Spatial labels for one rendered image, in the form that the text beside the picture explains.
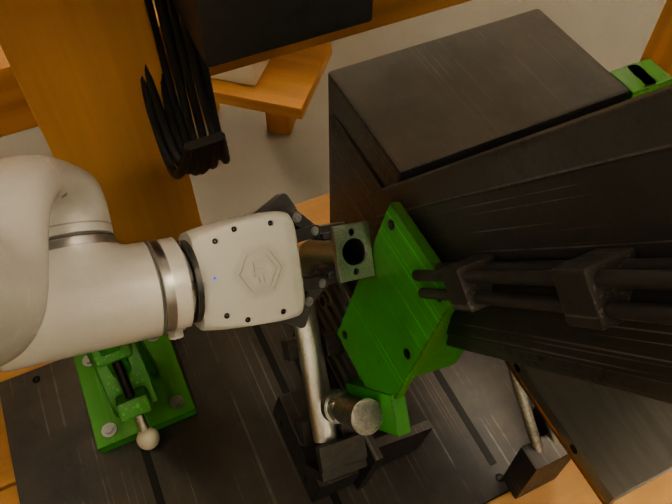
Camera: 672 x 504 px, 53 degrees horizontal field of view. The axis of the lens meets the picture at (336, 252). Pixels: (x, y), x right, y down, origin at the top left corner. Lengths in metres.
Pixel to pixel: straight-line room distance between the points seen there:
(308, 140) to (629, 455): 1.98
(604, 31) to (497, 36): 2.35
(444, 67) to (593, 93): 0.17
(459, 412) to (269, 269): 0.41
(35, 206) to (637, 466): 0.55
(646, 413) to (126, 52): 0.63
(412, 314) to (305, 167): 1.82
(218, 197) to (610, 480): 1.86
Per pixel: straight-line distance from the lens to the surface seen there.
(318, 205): 1.13
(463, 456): 0.91
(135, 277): 0.56
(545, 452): 0.82
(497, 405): 0.95
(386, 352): 0.68
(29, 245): 0.45
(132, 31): 0.73
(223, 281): 0.60
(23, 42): 0.72
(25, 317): 0.43
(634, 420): 0.72
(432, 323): 0.60
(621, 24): 3.30
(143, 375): 0.87
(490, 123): 0.76
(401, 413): 0.70
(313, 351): 0.78
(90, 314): 0.56
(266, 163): 2.44
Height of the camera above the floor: 1.74
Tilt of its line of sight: 54 degrees down
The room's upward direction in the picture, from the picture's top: straight up
